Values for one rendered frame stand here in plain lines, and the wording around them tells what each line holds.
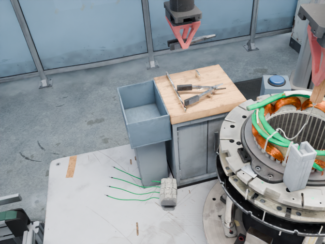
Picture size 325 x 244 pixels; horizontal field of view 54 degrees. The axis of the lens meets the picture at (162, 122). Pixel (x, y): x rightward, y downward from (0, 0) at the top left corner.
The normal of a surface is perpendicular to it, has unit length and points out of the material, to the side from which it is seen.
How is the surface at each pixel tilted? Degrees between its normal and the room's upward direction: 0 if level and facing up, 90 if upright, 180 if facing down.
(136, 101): 90
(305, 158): 90
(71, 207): 0
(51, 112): 0
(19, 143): 0
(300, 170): 90
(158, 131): 90
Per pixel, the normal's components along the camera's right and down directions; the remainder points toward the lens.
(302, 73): -0.42, 0.62
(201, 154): 0.25, 0.62
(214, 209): -0.07, -0.76
